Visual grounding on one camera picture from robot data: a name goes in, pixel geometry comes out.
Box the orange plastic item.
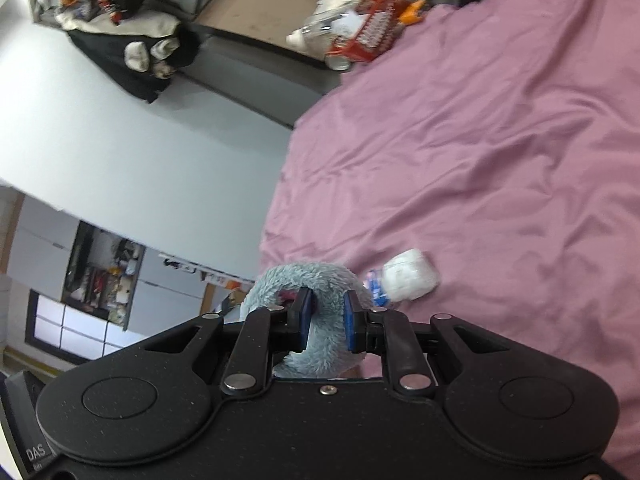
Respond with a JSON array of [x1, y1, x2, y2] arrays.
[[399, 0, 428, 27]]

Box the black-framed brown board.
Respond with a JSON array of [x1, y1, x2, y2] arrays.
[[194, 0, 322, 51]]

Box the fuzzy blue-grey plush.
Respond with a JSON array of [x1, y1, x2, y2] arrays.
[[240, 261, 375, 380]]

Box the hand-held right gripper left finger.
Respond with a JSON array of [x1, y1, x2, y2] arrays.
[[135, 287, 318, 401]]

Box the white fuzzy hanging garment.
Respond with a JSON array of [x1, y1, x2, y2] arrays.
[[124, 37, 180, 75]]

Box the red plastic basket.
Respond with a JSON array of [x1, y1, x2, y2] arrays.
[[325, 0, 407, 64]]

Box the grey door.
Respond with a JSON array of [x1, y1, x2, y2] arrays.
[[175, 20, 346, 128]]

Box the pink bed sheet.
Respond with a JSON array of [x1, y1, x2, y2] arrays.
[[259, 0, 640, 480]]

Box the clear plastic bottle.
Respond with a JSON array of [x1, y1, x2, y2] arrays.
[[286, 9, 353, 53]]

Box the white wall cabinets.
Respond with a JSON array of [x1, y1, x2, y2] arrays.
[[7, 195, 83, 286]]

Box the printed cardboard carton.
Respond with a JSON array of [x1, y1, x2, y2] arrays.
[[202, 280, 256, 321]]

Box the blue tissue pack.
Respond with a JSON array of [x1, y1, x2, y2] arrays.
[[365, 269, 388, 308]]

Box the black-framed glass partition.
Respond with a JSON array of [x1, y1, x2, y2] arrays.
[[25, 289, 132, 363]]

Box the black hanging coat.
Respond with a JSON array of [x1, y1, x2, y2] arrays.
[[66, 0, 202, 105]]

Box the white kitchen counter cabinet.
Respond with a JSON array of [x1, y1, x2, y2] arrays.
[[127, 255, 211, 348]]

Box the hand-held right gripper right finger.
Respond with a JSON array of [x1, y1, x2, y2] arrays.
[[342, 291, 501, 401]]

